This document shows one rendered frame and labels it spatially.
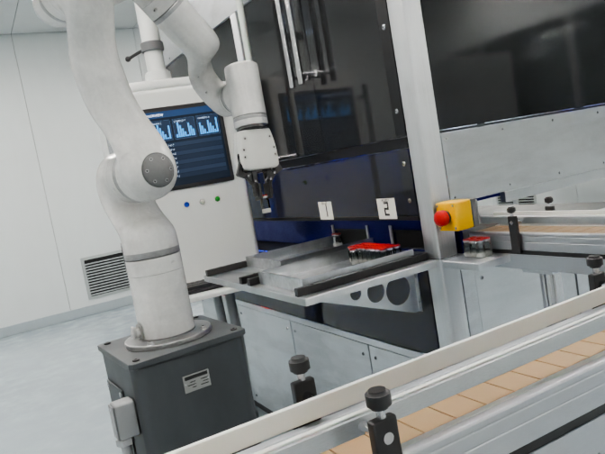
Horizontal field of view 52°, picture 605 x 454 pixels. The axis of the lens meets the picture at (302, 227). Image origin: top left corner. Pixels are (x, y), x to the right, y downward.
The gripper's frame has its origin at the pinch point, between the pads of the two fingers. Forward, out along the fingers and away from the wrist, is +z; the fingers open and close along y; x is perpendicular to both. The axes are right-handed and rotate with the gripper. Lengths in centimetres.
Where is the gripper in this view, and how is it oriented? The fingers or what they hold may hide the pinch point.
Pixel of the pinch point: (263, 190)
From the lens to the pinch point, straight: 152.3
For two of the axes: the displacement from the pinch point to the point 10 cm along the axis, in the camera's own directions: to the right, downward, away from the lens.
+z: 1.8, 9.8, 0.1
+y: -8.5, 1.6, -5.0
